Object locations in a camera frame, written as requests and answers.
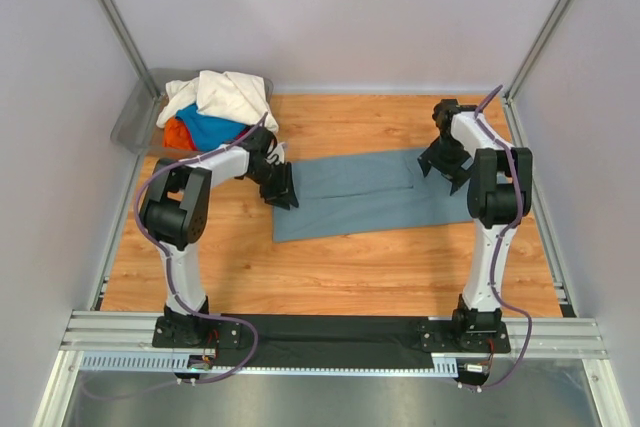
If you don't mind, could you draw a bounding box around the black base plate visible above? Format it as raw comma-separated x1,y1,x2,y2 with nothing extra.
152,313,511,370

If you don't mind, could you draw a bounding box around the blue t shirt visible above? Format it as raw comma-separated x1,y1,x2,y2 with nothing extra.
175,103,249,152

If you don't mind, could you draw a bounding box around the grey plastic bin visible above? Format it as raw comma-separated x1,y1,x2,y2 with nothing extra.
111,68,273,158

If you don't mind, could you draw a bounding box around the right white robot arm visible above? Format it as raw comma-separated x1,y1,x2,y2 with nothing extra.
418,99,533,351

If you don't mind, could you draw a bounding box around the right aluminium corner post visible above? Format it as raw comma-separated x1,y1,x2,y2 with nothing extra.
504,0,574,103

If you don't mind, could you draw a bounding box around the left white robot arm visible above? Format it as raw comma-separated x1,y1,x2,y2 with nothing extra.
136,125,299,348

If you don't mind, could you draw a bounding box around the red t shirt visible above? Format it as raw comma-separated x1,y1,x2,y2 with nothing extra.
220,125,261,152

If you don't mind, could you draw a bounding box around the grey slotted cable duct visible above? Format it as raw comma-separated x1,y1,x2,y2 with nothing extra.
79,351,458,379

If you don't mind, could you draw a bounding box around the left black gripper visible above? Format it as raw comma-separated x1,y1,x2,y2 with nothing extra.
246,162,299,212

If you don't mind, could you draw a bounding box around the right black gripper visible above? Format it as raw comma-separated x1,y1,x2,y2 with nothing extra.
417,135,471,195

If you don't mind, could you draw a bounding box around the grey-blue t shirt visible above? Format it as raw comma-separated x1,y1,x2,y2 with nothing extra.
273,148,472,243

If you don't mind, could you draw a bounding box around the left aluminium corner post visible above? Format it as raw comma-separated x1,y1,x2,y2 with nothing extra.
97,0,160,98

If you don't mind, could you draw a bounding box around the aluminium corner post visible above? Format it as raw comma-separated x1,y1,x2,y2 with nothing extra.
97,0,160,98
504,0,574,103

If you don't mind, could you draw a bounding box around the white t shirt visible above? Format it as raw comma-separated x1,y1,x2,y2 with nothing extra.
156,70,279,133

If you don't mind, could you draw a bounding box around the orange t shirt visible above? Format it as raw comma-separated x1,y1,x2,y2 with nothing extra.
163,117,197,151

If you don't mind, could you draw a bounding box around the aluminium rail frame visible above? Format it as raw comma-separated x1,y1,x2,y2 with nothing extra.
61,311,608,360

